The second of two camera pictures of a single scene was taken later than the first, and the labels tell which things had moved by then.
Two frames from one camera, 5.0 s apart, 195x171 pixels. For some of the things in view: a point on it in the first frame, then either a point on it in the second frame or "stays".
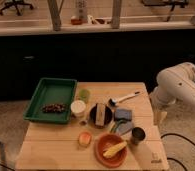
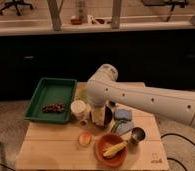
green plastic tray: [51, 91] stays
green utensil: [114, 127] stays
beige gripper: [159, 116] -> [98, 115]
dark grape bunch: [54, 108] stays
